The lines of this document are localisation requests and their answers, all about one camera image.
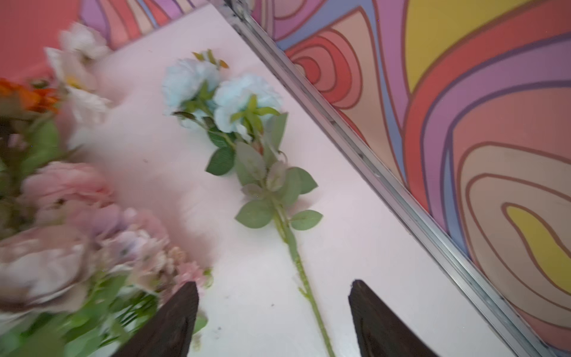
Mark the white green flower bunch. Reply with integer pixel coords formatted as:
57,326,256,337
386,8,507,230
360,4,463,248
1,162,212,356

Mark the pale teal flower stem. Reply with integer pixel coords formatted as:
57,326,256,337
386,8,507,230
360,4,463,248
161,50,335,356

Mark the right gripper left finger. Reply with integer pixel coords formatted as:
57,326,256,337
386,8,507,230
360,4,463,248
113,282,199,357

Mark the orange flower stem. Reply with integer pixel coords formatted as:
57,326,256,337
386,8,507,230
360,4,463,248
1,22,111,179

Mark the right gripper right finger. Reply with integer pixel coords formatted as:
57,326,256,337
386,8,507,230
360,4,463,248
349,280,437,357

